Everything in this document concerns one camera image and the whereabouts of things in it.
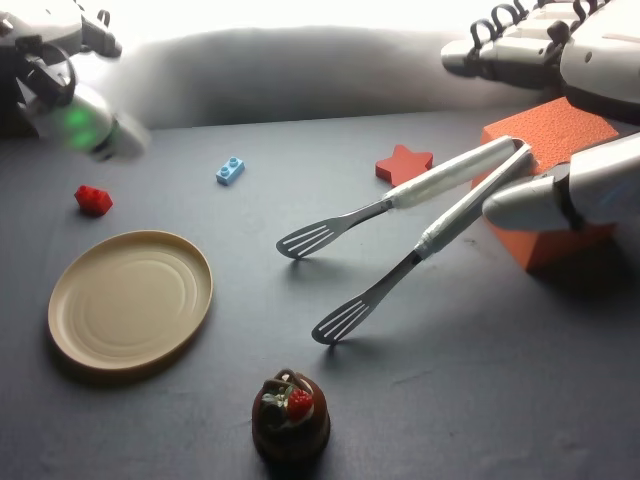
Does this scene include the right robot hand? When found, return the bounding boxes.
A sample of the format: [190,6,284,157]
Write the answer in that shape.
[439,0,640,234]

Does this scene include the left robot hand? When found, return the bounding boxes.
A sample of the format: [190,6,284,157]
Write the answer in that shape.
[0,0,153,164]

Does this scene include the metal tongs with white handles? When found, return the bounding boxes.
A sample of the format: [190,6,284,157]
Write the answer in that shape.
[275,135,534,347]

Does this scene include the chocolate toy cake with strawberry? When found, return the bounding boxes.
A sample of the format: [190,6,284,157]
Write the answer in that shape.
[251,368,332,464]

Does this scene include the beige round plate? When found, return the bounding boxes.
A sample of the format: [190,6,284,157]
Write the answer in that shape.
[47,229,214,384]

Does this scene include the red toy brick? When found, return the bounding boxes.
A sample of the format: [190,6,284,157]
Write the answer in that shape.
[73,184,114,218]

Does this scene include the orange foam block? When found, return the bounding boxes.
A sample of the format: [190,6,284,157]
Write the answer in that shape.
[469,97,621,274]

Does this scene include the light blue toy brick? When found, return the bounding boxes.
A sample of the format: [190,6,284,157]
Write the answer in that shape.
[215,156,247,187]

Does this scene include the white backdrop sheet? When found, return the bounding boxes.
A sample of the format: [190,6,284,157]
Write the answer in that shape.
[0,0,640,134]

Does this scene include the red star block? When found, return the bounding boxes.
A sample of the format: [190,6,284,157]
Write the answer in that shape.
[374,143,435,187]

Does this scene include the grey table cloth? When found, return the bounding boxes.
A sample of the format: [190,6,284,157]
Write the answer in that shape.
[0,110,640,480]

